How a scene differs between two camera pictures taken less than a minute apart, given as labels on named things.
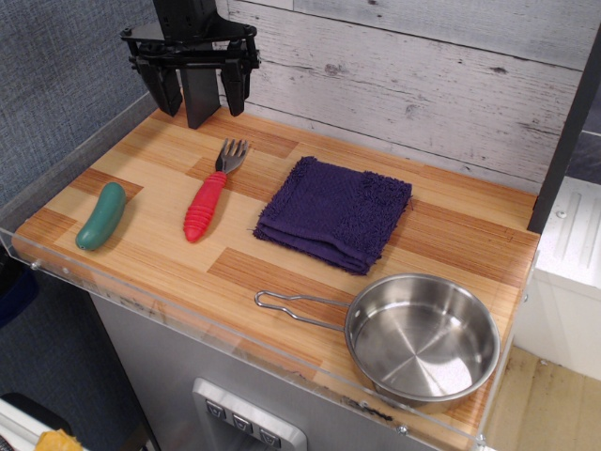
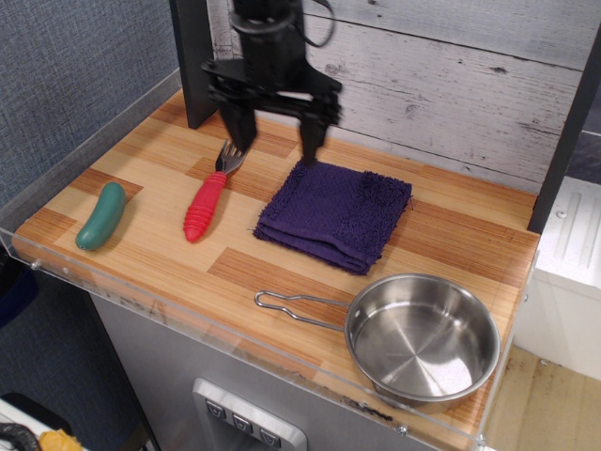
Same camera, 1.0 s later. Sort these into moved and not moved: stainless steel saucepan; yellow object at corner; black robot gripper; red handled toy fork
Moved: black robot gripper
Not moved: red handled toy fork; yellow object at corner; stainless steel saucepan
